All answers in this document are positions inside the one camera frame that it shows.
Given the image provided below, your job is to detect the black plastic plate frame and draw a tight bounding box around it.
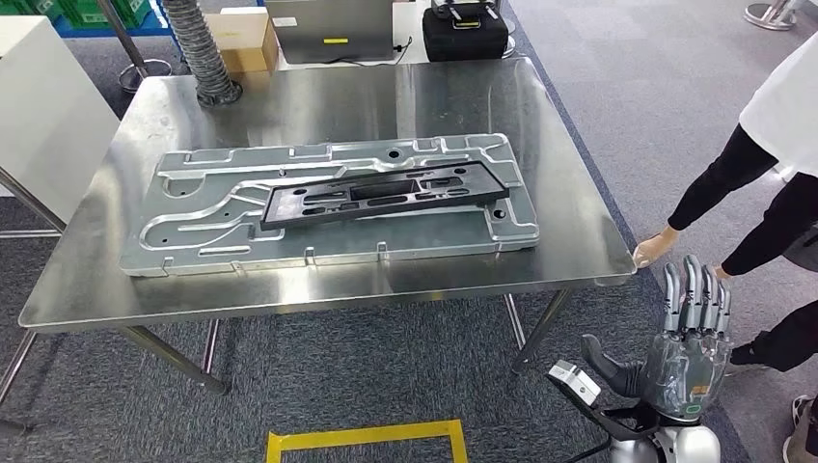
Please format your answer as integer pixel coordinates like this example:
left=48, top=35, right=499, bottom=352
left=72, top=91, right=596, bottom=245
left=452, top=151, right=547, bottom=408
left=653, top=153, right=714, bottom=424
left=259, top=159, right=511, bottom=232

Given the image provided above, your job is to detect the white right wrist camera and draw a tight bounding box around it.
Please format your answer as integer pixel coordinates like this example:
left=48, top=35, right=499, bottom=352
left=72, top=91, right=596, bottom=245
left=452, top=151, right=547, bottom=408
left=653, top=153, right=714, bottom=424
left=548, top=359, right=603, bottom=409

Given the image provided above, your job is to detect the cardboard box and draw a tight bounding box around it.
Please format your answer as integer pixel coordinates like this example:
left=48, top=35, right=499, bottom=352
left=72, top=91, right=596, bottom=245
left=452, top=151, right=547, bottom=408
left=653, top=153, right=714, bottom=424
left=204, top=6, right=281, bottom=74

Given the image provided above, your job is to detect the metal pole with round base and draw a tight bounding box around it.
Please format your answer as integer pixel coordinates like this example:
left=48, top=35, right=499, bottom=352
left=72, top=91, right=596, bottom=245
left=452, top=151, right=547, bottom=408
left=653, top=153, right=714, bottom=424
left=95, top=0, right=174, bottom=94

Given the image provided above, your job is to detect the steel frame table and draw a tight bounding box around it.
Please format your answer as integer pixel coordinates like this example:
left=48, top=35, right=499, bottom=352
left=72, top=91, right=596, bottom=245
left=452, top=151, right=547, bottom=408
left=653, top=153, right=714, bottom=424
left=0, top=167, right=67, bottom=241

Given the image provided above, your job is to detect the stamped aluminium panel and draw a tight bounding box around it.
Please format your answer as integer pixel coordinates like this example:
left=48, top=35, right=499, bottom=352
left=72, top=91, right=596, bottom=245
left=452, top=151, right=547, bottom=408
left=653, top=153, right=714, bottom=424
left=119, top=132, right=541, bottom=279

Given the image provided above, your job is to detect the black carrying case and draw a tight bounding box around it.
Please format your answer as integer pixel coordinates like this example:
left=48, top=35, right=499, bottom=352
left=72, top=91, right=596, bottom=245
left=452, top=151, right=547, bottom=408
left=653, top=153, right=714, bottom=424
left=422, top=6, right=510, bottom=64

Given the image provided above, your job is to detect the white cabinet box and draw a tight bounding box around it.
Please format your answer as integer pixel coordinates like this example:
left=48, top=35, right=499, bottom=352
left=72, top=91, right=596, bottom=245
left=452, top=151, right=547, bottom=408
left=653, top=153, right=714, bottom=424
left=0, top=15, right=123, bottom=225

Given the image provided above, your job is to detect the green plastic crate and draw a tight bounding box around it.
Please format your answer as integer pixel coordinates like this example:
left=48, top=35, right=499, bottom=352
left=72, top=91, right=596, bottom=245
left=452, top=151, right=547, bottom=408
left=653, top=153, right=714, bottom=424
left=13, top=0, right=66, bottom=25
left=111, top=0, right=154, bottom=27
left=60, top=0, right=123, bottom=28

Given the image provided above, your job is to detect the stainless steel workbench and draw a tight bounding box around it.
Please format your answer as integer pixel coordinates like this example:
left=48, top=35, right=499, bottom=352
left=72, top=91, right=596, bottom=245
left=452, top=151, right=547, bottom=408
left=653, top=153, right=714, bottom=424
left=17, top=56, right=639, bottom=395

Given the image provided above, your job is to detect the black camera bracket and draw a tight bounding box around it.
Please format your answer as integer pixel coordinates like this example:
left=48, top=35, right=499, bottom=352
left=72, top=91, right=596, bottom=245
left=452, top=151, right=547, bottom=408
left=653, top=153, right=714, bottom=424
left=548, top=376, right=664, bottom=442

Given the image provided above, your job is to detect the black laptop cable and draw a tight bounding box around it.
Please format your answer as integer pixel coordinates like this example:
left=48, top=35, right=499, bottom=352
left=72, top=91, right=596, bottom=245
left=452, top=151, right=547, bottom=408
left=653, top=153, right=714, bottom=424
left=329, top=35, right=415, bottom=68

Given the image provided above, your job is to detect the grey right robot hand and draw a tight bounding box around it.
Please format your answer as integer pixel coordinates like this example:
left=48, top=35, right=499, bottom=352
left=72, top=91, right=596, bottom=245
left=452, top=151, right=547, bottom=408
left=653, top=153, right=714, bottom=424
left=580, top=254, right=735, bottom=423

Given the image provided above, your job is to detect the grey ribbed flexible hose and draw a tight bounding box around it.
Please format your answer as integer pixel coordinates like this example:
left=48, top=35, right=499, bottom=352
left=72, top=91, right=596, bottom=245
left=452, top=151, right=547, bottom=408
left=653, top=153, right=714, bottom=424
left=160, top=0, right=244, bottom=109

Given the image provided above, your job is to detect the black camera cable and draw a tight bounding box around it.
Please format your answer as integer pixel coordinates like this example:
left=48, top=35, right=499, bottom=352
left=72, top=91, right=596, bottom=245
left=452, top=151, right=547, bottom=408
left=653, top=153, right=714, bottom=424
left=561, top=437, right=612, bottom=463

